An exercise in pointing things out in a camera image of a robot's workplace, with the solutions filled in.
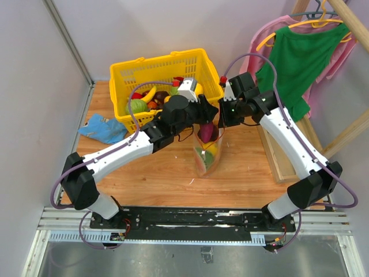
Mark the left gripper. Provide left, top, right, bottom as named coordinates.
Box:
left=173, top=94, right=219, bottom=136

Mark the clear zip top bag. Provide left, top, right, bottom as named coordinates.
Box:
left=193, top=111, right=224, bottom=178

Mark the yellow lemon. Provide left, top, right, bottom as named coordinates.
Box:
left=204, top=142, right=219, bottom=156

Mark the watermelon slice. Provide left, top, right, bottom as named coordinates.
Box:
left=194, top=147, right=214, bottom=175

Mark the yellow plastic basket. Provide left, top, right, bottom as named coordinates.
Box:
left=109, top=48, right=224, bottom=134

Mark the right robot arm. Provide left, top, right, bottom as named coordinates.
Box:
left=219, top=73, right=342, bottom=231

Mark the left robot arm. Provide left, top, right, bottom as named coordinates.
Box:
left=61, top=95, right=219, bottom=229

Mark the green tank top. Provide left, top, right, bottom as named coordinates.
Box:
left=269, top=24, right=349, bottom=122

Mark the red chili pepper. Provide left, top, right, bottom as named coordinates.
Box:
left=174, top=77, right=184, bottom=83

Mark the small orange fruit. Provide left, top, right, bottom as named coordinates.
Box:
left=147, top=101, right=158, bottom=110

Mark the yellow banana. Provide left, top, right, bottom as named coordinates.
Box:
left=132, top=85, right=157, bottom=103

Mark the pink shirt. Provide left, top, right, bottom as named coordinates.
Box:
left=240, top=16, right=356, bottom=116

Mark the green cabbage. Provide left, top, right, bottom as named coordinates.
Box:
left=125, top=99, right=148, bottom=115

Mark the blue cloth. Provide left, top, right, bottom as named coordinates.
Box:
left=78, top=114, right=127, bottom=144

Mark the yellow clothes hanger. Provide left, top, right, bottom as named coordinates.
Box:
left=256, top=1, right=343, bottom=51

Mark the wooden clothes rack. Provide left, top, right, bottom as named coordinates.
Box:
left=249, top=14, right=368, bottom=186

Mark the grey clothes hanger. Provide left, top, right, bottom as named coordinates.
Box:
left=289, top=1, right=323, bottom=20

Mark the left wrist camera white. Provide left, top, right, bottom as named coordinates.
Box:
left=178, top=77, right=199, bottom=103

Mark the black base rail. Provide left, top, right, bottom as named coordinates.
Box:
left=89, top=206, right=296, bottom=243

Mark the aluminium frame post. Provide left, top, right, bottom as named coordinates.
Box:
left=42, top=0, right=95, bottom=87

